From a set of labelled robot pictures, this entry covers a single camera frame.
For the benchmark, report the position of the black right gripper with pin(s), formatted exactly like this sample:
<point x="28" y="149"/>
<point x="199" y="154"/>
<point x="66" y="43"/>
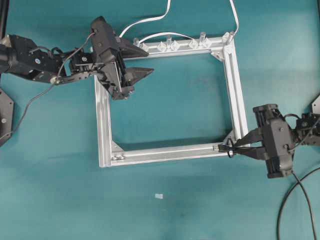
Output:
<point x="275" y="135"/>

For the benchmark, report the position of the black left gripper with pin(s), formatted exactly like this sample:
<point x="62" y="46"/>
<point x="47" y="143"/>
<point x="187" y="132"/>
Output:
<point x="109" y="51"/>

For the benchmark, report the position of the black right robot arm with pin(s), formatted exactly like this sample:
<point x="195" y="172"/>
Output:
<point x="306" y="132"/>

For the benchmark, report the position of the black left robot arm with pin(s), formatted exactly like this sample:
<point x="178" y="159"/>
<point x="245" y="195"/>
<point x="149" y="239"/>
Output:
<point x="21" y="57"/>

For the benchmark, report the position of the clear standoff post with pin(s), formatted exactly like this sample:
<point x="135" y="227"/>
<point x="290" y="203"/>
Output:
<point x="202" y="39"/>
<point x="168" y="42"/>
<point x="136" y="42"/>

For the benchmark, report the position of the aluminium extrusion frame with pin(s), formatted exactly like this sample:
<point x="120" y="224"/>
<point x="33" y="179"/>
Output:
<point x="111" y="155"/>

